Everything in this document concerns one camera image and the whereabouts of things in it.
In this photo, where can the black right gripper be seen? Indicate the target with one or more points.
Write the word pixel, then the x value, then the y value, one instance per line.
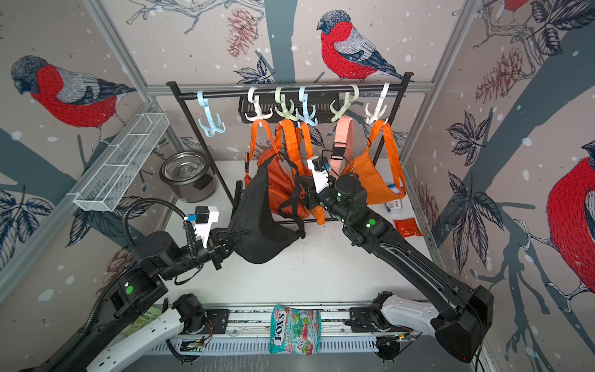
pixel 313 198

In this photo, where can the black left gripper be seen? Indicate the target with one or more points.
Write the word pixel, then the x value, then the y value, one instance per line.
pixel 228 240

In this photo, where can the dark orange waist bag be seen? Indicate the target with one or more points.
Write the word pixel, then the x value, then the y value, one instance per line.
pixel 266 157

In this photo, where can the black waist bag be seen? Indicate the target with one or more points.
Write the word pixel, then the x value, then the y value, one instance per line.
pixel 263 237

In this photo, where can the pink waist bag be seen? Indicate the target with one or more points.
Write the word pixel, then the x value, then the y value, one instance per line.
pixel 343 144

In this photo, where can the orange backpack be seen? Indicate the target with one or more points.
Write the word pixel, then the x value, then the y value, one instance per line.
pixel 306 152

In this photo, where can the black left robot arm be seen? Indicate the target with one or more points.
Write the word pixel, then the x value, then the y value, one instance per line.
pixel 156 260

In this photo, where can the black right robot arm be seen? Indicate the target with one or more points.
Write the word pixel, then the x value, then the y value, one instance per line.
pixel 456 315

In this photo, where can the light blue hook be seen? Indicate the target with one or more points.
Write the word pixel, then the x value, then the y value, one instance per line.
pixel 307 115
pixel 213 125

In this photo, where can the light green hook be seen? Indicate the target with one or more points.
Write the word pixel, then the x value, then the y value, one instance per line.
pixel 284 108
pixel 348 100

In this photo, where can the white hook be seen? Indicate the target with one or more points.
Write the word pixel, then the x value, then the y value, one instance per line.
pixel 254 99
pixel 377 113

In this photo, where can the Fox's candy bag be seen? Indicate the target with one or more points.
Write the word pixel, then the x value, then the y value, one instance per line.
pixel 296 331

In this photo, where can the stainless steel rice cooker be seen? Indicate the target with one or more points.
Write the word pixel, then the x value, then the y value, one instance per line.
pixel 189 175

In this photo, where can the red snack packet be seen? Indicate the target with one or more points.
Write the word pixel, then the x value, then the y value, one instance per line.
pixel 408 228

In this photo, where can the green snack packet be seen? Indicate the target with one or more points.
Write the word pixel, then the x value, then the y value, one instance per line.
pixel 144 320

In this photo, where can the black clothes rack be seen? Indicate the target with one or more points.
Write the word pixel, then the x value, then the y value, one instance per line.
pixel 194 112

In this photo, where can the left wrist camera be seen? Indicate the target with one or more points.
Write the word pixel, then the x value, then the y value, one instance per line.
pixel 201 221

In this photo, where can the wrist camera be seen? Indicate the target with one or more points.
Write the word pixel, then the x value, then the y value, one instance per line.
pixel 201 221
pixel 320 170

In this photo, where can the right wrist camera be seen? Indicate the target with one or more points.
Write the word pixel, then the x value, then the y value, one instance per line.
pixel 320 170

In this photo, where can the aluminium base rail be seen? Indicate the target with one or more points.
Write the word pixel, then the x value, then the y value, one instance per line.
pixel 244 330

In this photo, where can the white wire mesh shelf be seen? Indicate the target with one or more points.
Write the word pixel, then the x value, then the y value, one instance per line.
pixel 125 158

